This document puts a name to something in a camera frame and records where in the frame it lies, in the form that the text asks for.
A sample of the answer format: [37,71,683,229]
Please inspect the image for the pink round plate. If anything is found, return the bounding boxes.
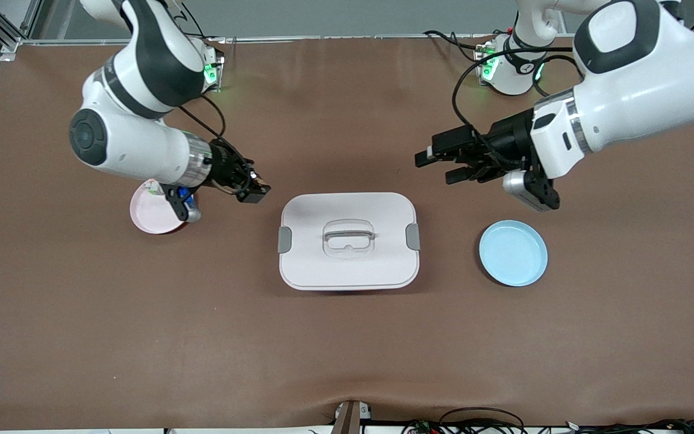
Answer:
[130,181,194,235]

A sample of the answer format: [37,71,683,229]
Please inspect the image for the light blue round plate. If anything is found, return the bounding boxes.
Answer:
[479,219,548,288]

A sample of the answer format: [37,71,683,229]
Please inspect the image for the brown table cover sheet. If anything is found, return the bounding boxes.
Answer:
[0,35,694,432]

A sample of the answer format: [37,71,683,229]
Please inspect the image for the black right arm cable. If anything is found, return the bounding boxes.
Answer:
[175,90,257,197]

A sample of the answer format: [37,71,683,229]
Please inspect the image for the black base cables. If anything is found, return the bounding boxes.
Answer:
[424,27,507,64]

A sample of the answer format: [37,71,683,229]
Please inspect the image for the white lidded box with handle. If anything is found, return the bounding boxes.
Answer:
[278,192,421,292]

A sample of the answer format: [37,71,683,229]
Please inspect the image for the silver table edge rail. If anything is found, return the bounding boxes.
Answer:
[0,33,577,48]

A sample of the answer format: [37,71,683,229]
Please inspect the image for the black looped cable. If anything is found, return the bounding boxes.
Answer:
[437,407,525,434]

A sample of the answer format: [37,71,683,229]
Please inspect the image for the tangled cable bundle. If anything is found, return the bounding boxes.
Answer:
[528,418,694,434]

